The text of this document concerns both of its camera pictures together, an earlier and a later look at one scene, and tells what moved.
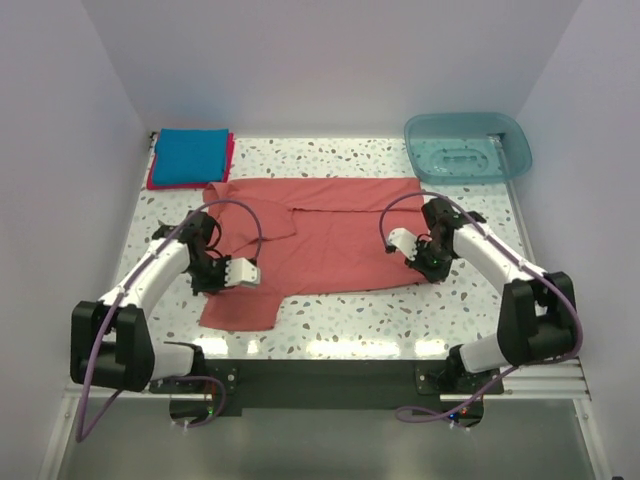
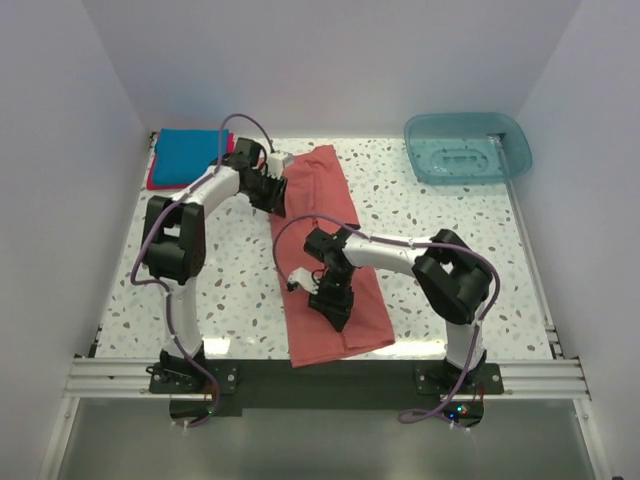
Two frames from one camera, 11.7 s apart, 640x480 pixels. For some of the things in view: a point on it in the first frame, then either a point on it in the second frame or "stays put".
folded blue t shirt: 190,156 stays put
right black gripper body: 433,262 → 335,291
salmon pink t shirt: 310,235 → 317,198
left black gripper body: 209,274 → 266,191
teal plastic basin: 467,147 stays put
